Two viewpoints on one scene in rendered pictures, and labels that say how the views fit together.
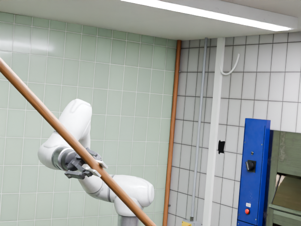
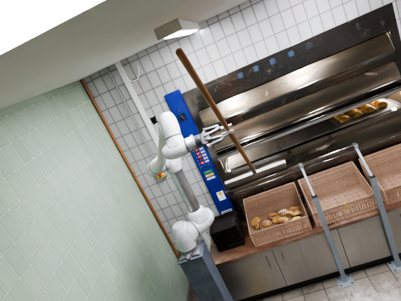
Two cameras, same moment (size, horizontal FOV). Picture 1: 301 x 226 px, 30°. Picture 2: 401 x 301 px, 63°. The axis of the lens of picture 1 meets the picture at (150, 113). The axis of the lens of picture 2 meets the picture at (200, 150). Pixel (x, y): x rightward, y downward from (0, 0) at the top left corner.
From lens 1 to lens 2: 176 cm
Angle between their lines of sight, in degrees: 46
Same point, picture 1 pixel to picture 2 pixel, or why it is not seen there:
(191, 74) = (104, 94)
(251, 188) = (188, 127)
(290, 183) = (206, 111)
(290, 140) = (197, 91)
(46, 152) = (178, 148)
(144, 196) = not seen: hidden behind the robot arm
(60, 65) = (53, 126)
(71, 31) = (42, 100)
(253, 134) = (174, 101)
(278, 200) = (206, 122)
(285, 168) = (201, 106)
